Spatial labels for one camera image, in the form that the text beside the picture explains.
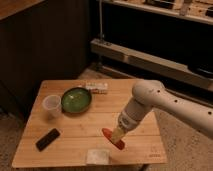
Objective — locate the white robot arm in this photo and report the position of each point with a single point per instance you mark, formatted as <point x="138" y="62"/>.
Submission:
<point x="149" y="94"/>

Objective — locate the dark wooden cabinet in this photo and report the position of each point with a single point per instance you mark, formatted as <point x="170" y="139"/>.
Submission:
<point x="45" y="42"/>

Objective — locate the clear plastic cup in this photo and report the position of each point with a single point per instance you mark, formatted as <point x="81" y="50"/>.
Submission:
<point x="52" y="105"/>

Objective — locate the wooden table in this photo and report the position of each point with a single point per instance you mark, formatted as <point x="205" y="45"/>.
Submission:
<point x="81" y="132"/>

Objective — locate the green bowl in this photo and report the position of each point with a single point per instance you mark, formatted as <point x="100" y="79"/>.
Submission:
<point x="76" y="100"/>

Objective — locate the metal shelf unit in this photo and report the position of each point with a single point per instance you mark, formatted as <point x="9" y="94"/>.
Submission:
<point x="177" y="51"/>

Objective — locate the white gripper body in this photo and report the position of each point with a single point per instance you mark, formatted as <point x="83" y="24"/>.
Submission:
<point x="126" y="122"/>

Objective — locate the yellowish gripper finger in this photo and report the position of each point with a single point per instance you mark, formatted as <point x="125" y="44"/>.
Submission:
<point x="117" y="134"/>

